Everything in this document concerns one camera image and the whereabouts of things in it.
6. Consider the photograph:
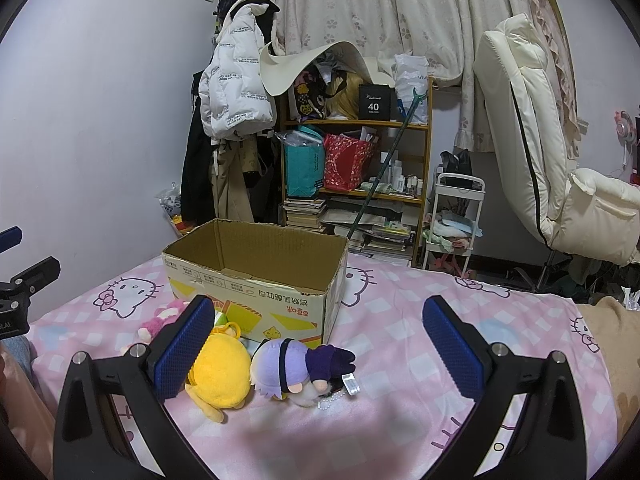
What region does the cream wide brim hat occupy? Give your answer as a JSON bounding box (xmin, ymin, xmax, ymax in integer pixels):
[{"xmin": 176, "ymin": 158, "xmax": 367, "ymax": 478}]
[{"xmin": 259, "ymin": 39, "xmax": 396, "ymax": 98}]

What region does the stack of books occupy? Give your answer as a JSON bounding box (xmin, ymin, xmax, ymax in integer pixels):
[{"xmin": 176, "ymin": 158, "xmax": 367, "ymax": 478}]
[{"xmin": 283, "ymin": 197, "xmax": 326, "ymax": 233}]

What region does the teal shopping bag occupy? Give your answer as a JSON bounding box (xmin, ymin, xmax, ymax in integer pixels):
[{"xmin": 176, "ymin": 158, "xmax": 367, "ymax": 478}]
[{"xmin": 277, "ymin": 126, "xmax": 326, "ymax": 198}]

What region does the pink hello kitty bedsheet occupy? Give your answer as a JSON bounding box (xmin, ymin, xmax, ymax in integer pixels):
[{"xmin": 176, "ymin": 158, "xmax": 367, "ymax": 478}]
[{"xmin": 22, "ymin": 251, "xmax": 626, "ymax": 480}]

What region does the pink plush toy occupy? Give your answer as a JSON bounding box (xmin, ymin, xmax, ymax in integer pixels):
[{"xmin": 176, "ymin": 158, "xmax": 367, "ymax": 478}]
[{"xmin": 138, "ymin": 299, "xmax": 189, "ymax": 344}]

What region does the green tissue pack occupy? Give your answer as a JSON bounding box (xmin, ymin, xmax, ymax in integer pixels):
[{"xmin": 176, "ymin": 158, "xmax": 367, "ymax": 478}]
[{"xmin": 214, "ymin": 310, "xmax": 228, "ymax": 327}]

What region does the wooden shelf unit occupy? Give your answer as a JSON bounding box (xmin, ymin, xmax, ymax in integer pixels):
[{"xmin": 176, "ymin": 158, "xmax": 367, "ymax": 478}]
[{"xmin": 276, "ymin": 77, "xmax": 435, "ymax": 267}]

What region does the green broom handle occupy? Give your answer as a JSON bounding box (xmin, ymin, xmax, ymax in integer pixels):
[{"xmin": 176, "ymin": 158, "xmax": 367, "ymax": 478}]
[{"xmin": 347, "ymin": 90, "xmax": 428, "ymax": 240}]

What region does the open cardboard box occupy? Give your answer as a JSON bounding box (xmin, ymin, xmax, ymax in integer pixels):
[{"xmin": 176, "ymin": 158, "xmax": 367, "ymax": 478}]
[{"xmin": 162, "ymin": 219, "xmax": 348, "ymax": 349}]

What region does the purple haired plush doll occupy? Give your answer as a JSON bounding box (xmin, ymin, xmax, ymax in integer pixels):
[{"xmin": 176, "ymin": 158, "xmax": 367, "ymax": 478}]
[{"xmin": 250, "ymin": 338, "xmax": 360, "ymax": 408}]

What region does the black hanging coat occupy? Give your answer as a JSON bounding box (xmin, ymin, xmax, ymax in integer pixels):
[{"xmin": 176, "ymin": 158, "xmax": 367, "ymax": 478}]
[{"xmin": 181, "ymin": 72, "xmax": 216, "ymax": 226}]

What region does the floral cream curtain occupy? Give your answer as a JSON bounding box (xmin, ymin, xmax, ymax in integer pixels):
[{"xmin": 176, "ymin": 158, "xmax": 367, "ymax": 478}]
[{"xmin": 276, "ymin": 0, "xmax": 582, "ymax": 158}]

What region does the beige trench coat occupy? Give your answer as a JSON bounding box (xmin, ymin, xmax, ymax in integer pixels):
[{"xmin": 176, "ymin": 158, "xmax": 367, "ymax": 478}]
[{"xmin": 210, "ymin": 136, "xmax": 258, "ymax": 222}]

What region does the white rolling cart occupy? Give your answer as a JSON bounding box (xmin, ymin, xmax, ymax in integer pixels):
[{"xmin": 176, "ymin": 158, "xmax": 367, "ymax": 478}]
[{"xmin": 421, "ymin": 172, "xmax": 486, "ymax": 278}]

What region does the white puffer jacket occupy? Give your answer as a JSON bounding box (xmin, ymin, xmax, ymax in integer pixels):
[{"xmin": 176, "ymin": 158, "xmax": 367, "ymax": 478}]
[{"xmin": 198, "ymin": 0, "xmax": 279, "ymax": 144}]

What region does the yellow plush toy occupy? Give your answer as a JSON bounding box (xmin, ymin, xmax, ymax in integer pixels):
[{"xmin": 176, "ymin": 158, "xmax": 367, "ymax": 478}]
[{"xmin": 184, "ymin": 322, "xmax": 250, "ymax": 424}]

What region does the red gift bag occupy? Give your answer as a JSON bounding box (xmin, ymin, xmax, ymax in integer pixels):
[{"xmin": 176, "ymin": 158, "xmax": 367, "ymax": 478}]
[{"xmin": 323, "ymin": 134, "xmax": 373, "ymax": 192}]

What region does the cream reclining chair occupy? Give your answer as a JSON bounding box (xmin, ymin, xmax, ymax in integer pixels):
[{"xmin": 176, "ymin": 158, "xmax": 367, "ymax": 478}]
[{"xmin": 473, "ymin": 13, "xmax": 639, "ymax": 266}]

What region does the black box marked 40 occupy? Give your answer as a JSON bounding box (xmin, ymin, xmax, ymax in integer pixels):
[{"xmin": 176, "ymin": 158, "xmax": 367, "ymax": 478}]
[{"xmin": 358, "ymin": 84, "xmax": 396, "ymax": 122}]

